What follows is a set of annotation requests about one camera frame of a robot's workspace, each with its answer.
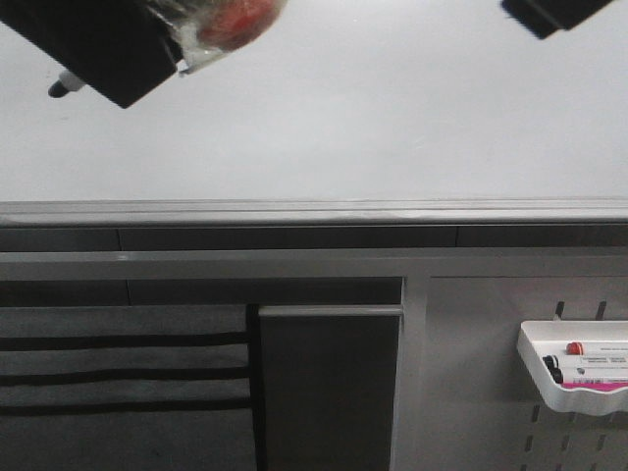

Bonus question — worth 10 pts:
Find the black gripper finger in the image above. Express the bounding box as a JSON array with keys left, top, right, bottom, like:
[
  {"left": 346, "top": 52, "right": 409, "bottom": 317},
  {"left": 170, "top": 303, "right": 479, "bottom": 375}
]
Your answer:
[
  {"left": 500, "top": 0, "right": 611, "bottom": 40},
  {"left": 1, "top": 1, "right": 183, "bottom": 109}
]

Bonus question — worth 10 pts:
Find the white taped whiteboard marker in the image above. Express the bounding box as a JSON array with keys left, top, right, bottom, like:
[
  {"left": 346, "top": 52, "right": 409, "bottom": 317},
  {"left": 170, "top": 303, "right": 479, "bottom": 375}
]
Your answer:
[{"left": 49, "top": 1, "right": 285, "bottom": 97}]

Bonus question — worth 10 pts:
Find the white plastic marker tray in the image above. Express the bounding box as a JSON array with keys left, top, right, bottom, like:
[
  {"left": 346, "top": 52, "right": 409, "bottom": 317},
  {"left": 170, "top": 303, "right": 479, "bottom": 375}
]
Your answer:
[{"left": 517, "top": 321, "right": 627, "bottom": 416}]

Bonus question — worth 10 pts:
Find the red capped marker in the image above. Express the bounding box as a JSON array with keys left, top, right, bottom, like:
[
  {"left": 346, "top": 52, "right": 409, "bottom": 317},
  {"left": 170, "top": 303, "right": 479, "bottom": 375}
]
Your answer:
[{"left": 565, "top": 341, "right": 628, "bottom": 356}]

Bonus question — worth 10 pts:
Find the grey fabric pocket organizer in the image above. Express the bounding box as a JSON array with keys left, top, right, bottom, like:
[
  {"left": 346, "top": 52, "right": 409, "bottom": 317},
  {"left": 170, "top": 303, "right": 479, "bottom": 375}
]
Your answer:
[{"left": 1, "top": 306, "right": 258, "bottom": 470}]

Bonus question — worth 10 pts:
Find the black capped marker upper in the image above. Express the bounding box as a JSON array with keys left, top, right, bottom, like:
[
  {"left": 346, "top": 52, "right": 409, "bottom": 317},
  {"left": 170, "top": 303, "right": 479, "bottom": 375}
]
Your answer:
[{"left": 542, "top": 355, "right": 627, "bottom": 370}]

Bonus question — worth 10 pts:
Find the black capped marker pink label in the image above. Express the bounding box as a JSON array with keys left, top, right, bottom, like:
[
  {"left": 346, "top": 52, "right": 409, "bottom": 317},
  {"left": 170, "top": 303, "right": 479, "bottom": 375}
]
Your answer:
[{"left": 549, "top": 367, "right": 627, "bottom": 392}]

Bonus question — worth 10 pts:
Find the grey metal upright panel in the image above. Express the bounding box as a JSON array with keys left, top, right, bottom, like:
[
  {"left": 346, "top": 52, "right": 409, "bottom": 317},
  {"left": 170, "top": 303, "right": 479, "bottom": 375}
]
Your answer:
[{"left": 260, "top": 305, "right": 402, "bottom": 470}]

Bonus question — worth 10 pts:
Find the grey pegboard panel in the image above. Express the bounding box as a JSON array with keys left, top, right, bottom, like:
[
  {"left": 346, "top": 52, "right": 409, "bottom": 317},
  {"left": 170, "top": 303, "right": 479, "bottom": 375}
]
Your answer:
[{"left": 391, "top": 248, "right": 627, "bottom": 470}]

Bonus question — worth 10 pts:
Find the white whiteboard with aluminium frame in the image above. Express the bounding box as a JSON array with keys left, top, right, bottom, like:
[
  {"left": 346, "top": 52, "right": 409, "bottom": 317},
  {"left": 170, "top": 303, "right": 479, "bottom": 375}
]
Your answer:
[{"left": 1, "top": 1, "right": 627, "bottom": 226}]

